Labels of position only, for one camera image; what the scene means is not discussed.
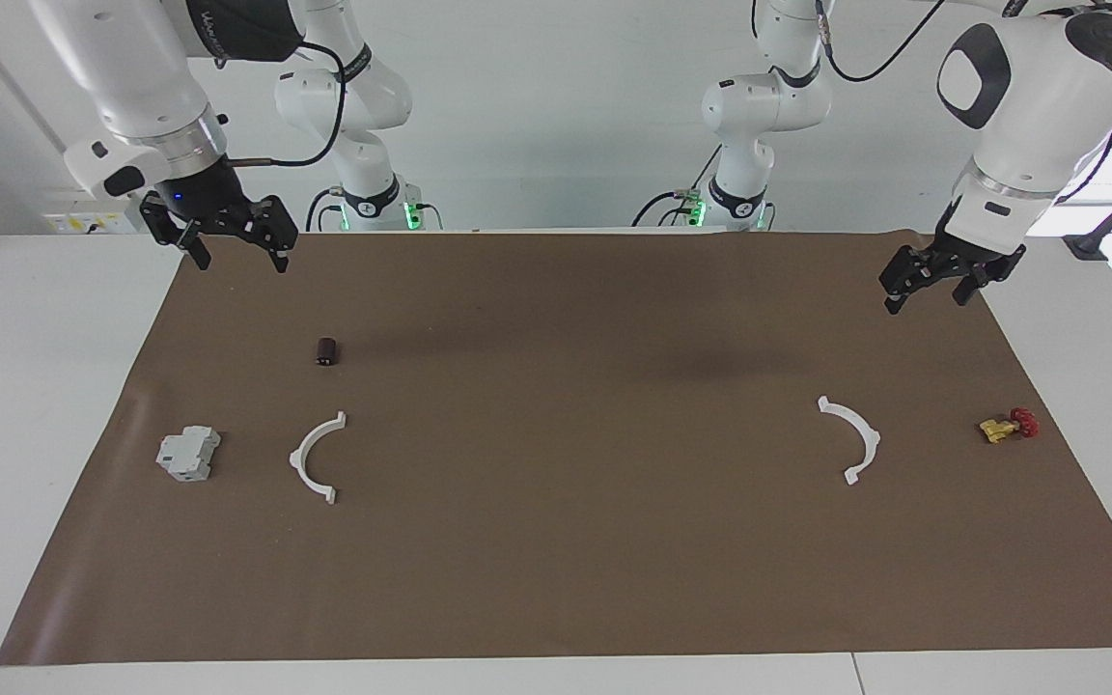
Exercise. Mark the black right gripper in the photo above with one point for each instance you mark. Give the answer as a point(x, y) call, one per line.
point(218, 208)

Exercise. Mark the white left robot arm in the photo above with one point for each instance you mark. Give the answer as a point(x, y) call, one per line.
point(1029, 87)

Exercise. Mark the grey circuit breaker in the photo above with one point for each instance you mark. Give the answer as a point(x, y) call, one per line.
point(187, 454)

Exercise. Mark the dark brown small cylinder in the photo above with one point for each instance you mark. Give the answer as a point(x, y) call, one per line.
point(327, 351)

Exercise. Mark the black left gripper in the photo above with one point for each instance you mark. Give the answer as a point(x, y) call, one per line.
point(942, 259)

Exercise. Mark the brown table mat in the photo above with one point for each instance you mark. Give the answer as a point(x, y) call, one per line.
point(566, 502)

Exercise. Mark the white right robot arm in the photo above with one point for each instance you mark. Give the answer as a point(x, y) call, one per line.
point(131, 77)

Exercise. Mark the white wall socket strip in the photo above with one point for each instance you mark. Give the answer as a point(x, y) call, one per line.
point(83, 223)

